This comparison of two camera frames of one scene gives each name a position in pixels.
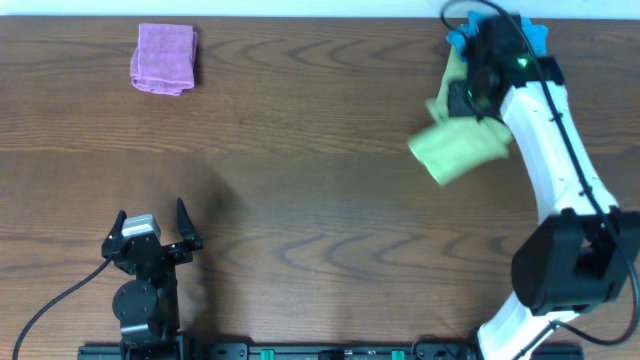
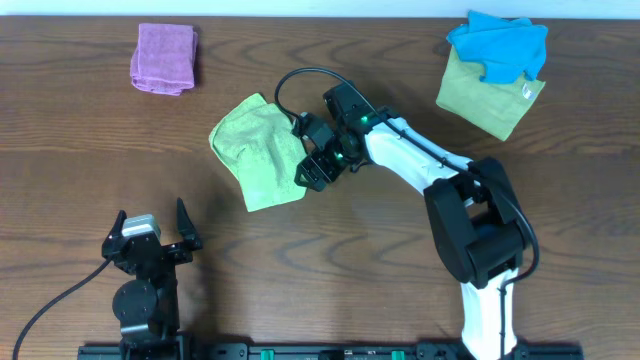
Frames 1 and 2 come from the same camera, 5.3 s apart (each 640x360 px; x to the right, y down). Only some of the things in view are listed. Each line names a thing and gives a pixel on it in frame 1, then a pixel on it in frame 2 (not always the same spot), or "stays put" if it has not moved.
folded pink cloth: x=164 y=59 stays put
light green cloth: x=448 y=145 -> x=255 y=141
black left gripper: x=183 y=253 stays put
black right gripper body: x=480 y=104 -> x=331 y=160
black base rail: x=329 y=351 stays put
